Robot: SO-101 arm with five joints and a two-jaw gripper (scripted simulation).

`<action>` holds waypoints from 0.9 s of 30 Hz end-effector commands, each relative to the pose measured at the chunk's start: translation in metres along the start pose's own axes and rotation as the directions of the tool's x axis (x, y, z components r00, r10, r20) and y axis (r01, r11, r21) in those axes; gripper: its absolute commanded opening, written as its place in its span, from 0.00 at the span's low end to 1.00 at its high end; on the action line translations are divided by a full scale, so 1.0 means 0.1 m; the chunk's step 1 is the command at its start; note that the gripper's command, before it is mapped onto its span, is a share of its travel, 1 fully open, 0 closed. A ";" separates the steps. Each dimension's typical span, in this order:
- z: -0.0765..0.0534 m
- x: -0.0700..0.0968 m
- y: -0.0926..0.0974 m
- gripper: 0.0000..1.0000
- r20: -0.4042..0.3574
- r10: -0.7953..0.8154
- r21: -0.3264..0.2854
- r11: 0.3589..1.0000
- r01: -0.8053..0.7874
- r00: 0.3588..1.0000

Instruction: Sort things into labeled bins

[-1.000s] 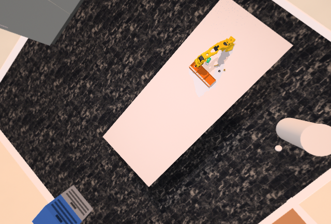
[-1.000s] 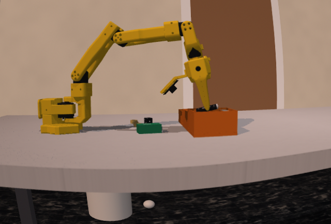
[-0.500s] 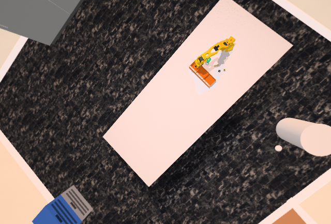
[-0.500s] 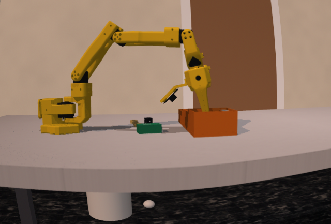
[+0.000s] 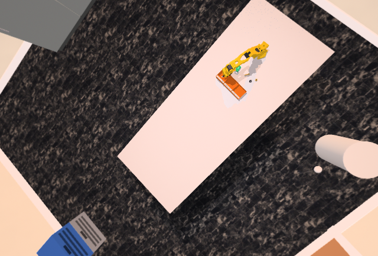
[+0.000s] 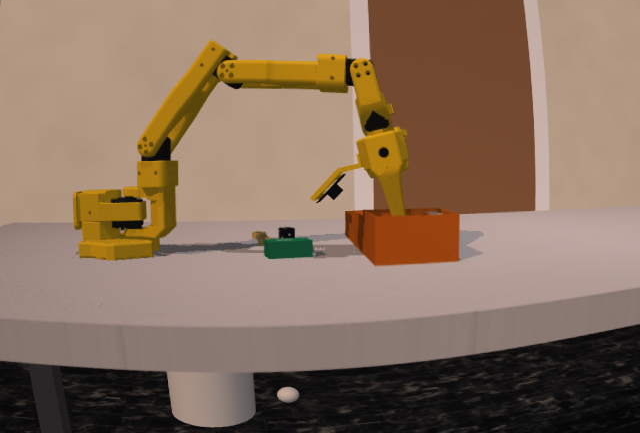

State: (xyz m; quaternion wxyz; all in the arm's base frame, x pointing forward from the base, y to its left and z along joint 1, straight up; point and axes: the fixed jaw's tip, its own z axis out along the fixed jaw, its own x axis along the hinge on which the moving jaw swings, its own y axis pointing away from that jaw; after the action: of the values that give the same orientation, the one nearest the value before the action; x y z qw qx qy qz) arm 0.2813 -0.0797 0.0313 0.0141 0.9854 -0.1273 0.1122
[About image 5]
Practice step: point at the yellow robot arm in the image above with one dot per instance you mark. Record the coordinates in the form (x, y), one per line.
(256, 51)

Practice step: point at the orange labelled storage bins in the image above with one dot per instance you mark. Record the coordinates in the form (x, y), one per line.
(231, 84)

